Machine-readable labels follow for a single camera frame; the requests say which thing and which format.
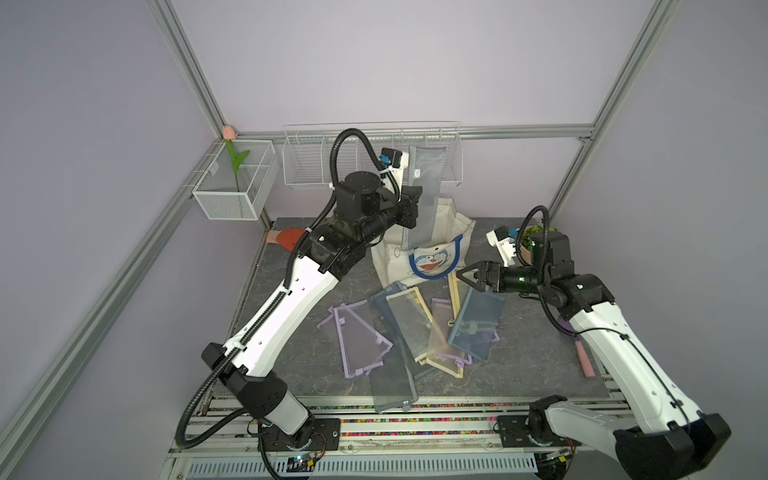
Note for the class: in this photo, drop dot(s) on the purple mesh pouch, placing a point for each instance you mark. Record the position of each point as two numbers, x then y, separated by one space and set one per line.
362 347
442 325

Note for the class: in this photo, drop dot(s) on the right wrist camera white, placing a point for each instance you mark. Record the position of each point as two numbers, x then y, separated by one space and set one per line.
502 238

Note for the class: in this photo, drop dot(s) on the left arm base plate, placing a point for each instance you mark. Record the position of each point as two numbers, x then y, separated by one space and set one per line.
316 434

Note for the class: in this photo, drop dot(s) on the red rubber glove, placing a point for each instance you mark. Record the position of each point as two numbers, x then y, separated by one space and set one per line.
286 238

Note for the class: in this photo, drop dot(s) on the grey blue mesh pouch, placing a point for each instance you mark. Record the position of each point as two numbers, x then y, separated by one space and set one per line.
425 170

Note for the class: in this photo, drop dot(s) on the grey mesh pouch front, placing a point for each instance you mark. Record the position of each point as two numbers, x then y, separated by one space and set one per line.
392 385

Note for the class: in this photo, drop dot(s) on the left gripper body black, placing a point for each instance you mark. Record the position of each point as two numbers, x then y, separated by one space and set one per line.
402 214

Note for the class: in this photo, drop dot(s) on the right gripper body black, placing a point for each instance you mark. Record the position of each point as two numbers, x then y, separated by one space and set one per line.
518 279

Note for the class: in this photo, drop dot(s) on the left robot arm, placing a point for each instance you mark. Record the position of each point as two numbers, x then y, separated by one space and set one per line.
368 197

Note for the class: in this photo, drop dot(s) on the green plant in beige pot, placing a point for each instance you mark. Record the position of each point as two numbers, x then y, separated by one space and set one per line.
524 252

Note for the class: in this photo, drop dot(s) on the artificial pink tulip flower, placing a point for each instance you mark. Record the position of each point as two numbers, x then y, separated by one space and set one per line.
229 135

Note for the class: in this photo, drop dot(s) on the white slotted vent grille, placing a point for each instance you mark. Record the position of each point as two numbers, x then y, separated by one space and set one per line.
339 466

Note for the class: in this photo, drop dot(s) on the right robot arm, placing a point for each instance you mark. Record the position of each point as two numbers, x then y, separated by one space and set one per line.
669 436

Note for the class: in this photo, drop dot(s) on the small white mesh wall basket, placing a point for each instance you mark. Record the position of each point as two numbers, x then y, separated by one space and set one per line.
215 191

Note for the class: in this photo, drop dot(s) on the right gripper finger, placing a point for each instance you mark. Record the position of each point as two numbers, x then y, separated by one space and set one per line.
474 270
475 284

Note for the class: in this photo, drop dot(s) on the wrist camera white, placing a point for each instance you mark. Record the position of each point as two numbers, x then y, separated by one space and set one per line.
395 162
502 238

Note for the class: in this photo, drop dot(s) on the white canvas Doraemon tote bag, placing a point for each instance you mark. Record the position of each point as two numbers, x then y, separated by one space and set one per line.
442 254

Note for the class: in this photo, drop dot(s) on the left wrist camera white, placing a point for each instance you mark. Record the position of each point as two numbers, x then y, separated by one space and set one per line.
395 162

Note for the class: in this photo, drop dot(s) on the purple mesh pouch under pile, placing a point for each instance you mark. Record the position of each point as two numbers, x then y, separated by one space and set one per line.
442 325

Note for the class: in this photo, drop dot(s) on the yellow mesh pouch centre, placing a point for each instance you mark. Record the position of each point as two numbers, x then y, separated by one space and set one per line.
414 320

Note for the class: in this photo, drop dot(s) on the yellow mesh pouch bottom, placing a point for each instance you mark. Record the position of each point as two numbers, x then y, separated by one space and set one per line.
450 364

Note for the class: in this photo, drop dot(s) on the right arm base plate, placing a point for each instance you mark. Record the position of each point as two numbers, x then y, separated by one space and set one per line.
514 431

